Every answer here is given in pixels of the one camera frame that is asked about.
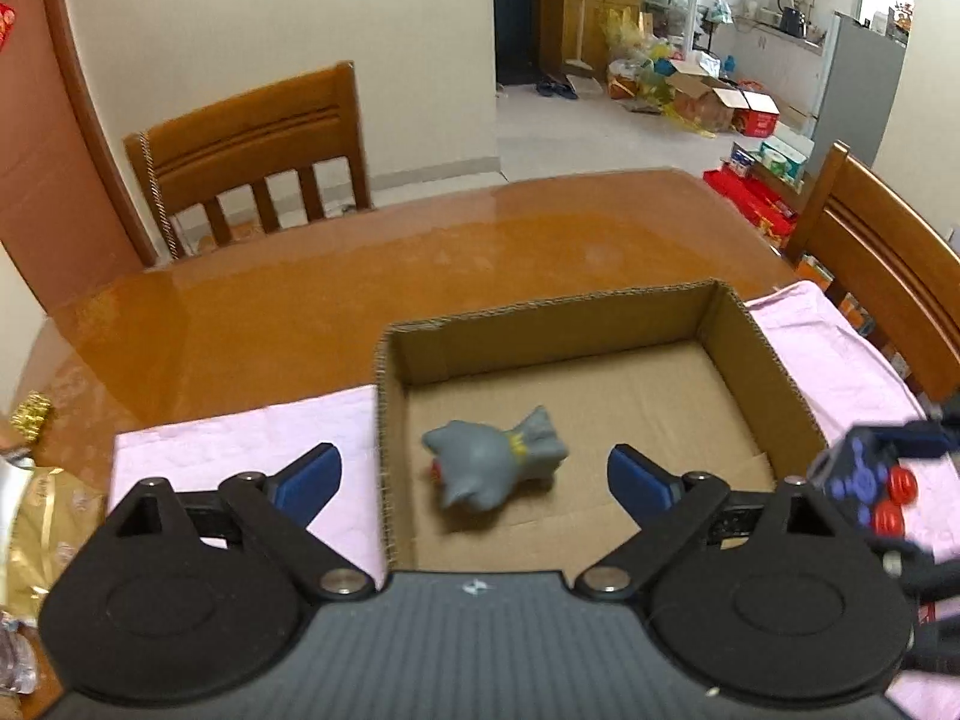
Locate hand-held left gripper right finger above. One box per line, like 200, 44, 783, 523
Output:
576, 444, 856, 601

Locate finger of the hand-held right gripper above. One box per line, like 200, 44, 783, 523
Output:
896, 401, 960, 460
885, 540, 960, 680

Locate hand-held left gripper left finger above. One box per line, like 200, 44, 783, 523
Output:
105, 444, 374, 602

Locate dark blue fidget cube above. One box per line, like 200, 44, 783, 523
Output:
808, 424, 920, 537

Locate grey toy figure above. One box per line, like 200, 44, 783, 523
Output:
422, 405, 569, 512

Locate pink cloth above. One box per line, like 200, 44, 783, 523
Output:
112, 281, 960, 720

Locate wooden chair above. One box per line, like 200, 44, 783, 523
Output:
784, 141, 960, 406
124, 61, 374, 265

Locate gold foil packet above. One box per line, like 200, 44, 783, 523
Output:
0, 465, 106, 623

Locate gold tinsel ornament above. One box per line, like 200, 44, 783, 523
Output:
9, 392, 53, 442

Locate flat red boxes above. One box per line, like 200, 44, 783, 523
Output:
703, 165, 800, 248

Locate green and white packages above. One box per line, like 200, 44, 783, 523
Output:
759, 139, 809, 185

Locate clear plastic wrapper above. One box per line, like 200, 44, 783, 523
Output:
0, 611, 38, 695

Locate grey refrigerator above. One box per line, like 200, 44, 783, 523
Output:
810, 11, 908, 166

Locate red and white carton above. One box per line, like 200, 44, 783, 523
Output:
731, 86, 781, 137

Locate brown floor cardboard box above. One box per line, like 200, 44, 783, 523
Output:
666, 60, 742, 132

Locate brown wooden door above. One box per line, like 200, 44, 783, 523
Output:
0, 0, 162, 316

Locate yellow plastic bags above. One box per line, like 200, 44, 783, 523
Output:
604, 7, 676, 102

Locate wooden cabinet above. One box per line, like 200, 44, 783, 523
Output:
541, 0, 646, 80

